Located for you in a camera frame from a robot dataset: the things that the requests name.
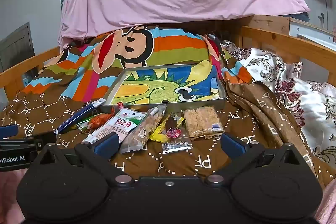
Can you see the long blue snack packet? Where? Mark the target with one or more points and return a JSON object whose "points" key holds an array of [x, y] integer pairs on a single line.
{"points": [[76, 116]]}

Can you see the orange snack packet red label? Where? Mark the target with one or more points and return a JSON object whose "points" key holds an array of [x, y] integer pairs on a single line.
{"points": [[101, 119]]}

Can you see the yellow snack bar packet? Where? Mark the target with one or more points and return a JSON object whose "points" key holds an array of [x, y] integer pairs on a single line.
{"points": [[158, 136]]}

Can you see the striped cartoon printed blanket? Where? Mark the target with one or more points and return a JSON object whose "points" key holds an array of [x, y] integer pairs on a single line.
{"points": [[170, 48]]}

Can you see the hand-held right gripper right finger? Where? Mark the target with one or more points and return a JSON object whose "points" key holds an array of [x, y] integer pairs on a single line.
{"points": [[232, 145]]}

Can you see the clear brown biscuit packet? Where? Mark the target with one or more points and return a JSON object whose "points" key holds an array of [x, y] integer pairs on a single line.
{"points": [[141, 134]]}

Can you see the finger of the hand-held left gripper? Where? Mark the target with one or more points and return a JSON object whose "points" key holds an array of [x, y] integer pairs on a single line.
{"points": [[39, 141], [9, 130]]}

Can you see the white green tofu packet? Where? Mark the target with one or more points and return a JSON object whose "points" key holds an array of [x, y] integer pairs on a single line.
{"points": [[123, 124]]}

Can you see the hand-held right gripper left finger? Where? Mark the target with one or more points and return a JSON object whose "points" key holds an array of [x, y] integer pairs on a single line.
{"points": [[106, 146]]}

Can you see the dark snack red round label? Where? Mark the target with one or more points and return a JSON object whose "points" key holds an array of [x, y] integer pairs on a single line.
{"points": [[173, 132]]}

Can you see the wooden bed frame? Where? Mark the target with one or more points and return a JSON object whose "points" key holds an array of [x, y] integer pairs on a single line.
{"points": [[288, 43]]}

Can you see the grey metal tray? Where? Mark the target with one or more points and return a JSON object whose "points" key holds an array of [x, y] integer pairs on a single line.
{"points": [[210, 102]]}

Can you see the rice crisp cake packet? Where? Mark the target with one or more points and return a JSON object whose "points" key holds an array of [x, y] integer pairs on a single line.
{"points": [[200, 121]]}

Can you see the floral satin quilt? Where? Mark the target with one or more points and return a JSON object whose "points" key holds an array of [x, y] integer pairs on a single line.
{"points": [[309, 108]]}

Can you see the white door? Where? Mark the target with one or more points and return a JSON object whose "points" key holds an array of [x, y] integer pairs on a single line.
{"points": [[315, 3]]}

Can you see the dark framed panel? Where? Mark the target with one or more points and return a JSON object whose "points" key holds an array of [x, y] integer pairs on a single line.
{"points": [[15, 48]]}

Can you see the small clear snack packet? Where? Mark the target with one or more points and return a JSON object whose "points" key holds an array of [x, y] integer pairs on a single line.
{"points": [[176, 146]]}

